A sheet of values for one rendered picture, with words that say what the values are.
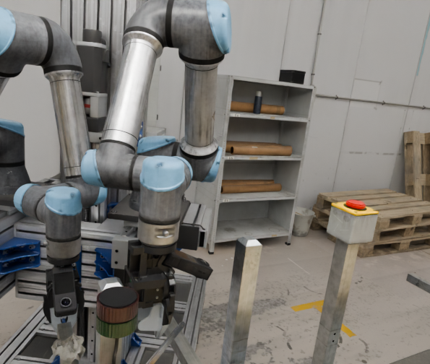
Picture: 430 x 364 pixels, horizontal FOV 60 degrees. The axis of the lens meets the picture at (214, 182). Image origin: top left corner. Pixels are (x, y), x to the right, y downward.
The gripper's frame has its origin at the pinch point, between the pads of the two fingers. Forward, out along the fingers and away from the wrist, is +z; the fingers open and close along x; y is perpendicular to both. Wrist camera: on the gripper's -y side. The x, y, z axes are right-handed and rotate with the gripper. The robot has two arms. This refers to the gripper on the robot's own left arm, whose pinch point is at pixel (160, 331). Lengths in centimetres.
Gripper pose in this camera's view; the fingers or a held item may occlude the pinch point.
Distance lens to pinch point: 81.2
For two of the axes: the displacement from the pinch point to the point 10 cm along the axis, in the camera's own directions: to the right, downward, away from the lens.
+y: -8.9, 0.2, -4.6
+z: -1.1, 9.6, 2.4
